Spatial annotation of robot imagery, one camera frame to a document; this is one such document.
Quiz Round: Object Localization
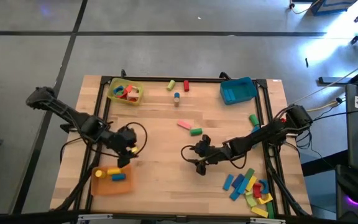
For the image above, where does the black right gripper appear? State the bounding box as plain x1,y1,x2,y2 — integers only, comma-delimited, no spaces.
193,134,229,164

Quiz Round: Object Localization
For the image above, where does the pink block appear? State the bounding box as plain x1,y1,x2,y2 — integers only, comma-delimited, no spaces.
177,119,193,131

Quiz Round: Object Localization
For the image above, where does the blue plank block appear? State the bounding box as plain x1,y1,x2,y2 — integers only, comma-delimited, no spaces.
222,174,235,192
229,188,242,202
236,177,250,195

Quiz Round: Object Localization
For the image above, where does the dark blue block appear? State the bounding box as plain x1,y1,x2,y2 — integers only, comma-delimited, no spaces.
231,173,246,189

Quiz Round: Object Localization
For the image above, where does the yellow plastic bin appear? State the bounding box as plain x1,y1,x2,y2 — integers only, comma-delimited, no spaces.
107,77,145,106

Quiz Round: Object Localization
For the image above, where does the orange plastic bin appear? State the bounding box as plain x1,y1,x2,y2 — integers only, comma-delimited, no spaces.
91,164,135,197

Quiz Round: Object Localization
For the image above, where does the yellow plank block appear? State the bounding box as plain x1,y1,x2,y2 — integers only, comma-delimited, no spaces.
250,206,269,218
246,175,257,192

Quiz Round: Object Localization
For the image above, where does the blue plastic bin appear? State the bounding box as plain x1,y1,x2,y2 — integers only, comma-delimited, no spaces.
219,77,259,106

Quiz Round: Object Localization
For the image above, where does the yellow arch block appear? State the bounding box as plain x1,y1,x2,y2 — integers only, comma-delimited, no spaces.
256,192,274,205

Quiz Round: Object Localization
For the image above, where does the black computer mouse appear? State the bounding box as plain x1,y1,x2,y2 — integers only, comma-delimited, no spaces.
336,175,358,205

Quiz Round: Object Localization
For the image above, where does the black stand base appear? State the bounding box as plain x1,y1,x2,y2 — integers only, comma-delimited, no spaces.
318,58,358,86

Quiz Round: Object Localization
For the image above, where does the blue floor box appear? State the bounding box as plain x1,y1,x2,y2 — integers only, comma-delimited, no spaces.
309,0,358,16

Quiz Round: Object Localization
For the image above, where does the black right camera cable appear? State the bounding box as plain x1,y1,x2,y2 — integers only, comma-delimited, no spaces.
180,144,248,170

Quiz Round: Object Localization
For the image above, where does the black camera cable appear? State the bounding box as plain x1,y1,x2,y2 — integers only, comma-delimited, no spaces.
125,121,148,156
180,144,248,170

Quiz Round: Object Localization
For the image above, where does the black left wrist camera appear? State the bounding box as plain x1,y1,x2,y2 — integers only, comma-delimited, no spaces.
117,157,133,169

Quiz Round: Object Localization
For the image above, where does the black left camera cable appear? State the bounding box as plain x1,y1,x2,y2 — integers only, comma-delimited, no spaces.
125,121,148,156

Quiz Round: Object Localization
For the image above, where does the black table frame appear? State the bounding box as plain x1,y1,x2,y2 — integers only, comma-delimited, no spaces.
56,70,312,218

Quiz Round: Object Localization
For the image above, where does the silver bracket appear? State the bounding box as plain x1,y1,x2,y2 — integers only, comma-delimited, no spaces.
249,217,287,224
77,213,114,223

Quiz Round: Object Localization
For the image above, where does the yellow floor cable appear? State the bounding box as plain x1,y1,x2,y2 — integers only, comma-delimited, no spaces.
303,98,344,113

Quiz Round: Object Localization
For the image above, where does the black power cable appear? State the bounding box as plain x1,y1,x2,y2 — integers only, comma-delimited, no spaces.
309,108,358,125

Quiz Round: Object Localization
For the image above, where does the thin yellow cord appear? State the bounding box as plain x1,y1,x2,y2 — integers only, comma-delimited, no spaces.
287,52,358,106

